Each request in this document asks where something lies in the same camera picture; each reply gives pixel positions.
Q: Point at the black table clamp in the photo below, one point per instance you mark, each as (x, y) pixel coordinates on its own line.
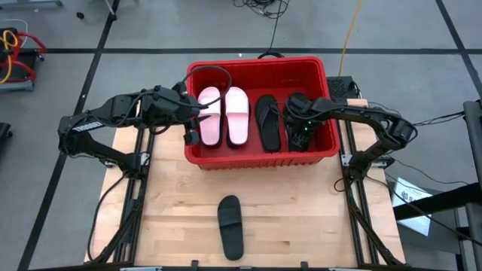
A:
(194, 264)
(304, 265)

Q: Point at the black table edge bar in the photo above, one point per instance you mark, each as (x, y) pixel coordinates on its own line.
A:
(218, 270)

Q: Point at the white printed paper sheet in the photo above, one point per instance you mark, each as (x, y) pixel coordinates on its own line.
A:
(414, 186)

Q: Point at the red metal cart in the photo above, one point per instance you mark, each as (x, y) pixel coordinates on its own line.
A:
(26, 56)

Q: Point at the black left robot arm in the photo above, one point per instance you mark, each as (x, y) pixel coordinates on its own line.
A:
(113, 109)

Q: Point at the black vented box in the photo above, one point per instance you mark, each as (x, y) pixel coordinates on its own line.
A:
(342, 88)

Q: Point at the grey metal base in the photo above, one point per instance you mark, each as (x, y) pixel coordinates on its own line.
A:
(30, 3)

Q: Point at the red plastic bin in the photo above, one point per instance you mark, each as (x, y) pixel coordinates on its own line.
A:
(256, 158)

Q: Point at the black aluminium frame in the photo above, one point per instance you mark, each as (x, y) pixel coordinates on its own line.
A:
(360, 241)
(132, 241)

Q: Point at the pink slide sandal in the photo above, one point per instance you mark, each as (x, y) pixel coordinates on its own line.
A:
(209, 131)
(237, 116)

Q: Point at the black rubber slide sandal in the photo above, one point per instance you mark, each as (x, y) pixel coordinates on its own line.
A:
(299, 96)
(230, 233)

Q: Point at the black flip-flop sandal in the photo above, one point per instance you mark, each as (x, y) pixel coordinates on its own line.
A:
(268, 139)

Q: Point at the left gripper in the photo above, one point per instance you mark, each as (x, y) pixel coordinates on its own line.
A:
(180, 109)

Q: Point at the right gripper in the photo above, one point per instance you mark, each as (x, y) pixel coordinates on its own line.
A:
(305, 113)

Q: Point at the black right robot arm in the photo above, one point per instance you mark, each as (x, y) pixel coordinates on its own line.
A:
(361, 114)

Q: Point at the black metal stand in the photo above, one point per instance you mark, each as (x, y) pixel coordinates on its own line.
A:
(433, 203)

